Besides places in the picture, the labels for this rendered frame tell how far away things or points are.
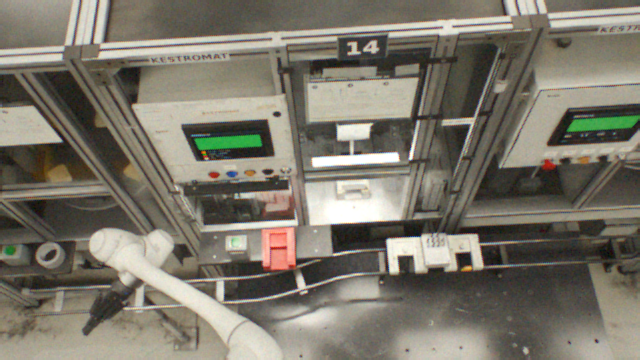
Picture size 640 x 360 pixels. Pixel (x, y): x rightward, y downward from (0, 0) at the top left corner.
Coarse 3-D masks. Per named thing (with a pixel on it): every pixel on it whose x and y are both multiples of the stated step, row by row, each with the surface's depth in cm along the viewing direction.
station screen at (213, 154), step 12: (228, 132) 171; (240, 132) 171; (252, 132) 171; (264, 144) 177; (204, 156) 182; (216, 156) 183; (228, 156) 183; (240, 156) 183; (252, 156) 184; (264, 156) 184
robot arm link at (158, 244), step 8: (152, 232) 198; (160, 232) 198; (144, 240) 194; (152, 240) 196; (160, 240) 196; (168, 240) 197; (152, 248) 194; (160, 248) 196; (168, 248) 198; (144, 256) 192; (152, 256) 194; (160, 256) 197; (168, 256) 200; (152, 264) 196; (160, 264) 199
